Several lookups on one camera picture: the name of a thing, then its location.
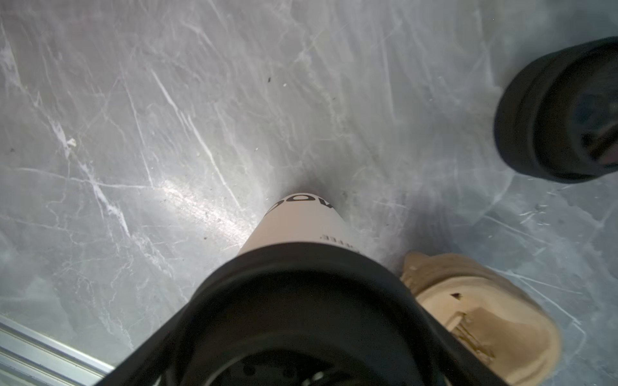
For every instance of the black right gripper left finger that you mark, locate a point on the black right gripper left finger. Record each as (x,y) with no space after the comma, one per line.
(150,360)

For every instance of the stack of black cup lids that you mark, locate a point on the stack of black cup lids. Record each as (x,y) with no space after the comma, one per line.
(557,119)

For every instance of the stack of pulp cup carriers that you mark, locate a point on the stack of pulp cup carriers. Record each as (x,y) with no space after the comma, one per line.
(495,320)

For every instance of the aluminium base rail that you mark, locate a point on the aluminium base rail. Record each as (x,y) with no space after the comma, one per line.
(30,358)

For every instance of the black plastic cup lid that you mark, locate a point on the black plastic cup lid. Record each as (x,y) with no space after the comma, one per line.
(327,303)

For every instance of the white paper cup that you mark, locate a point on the white paper cup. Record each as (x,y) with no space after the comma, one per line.
(302,217)

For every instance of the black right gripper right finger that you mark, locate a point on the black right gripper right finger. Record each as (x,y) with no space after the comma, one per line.
(458,364)

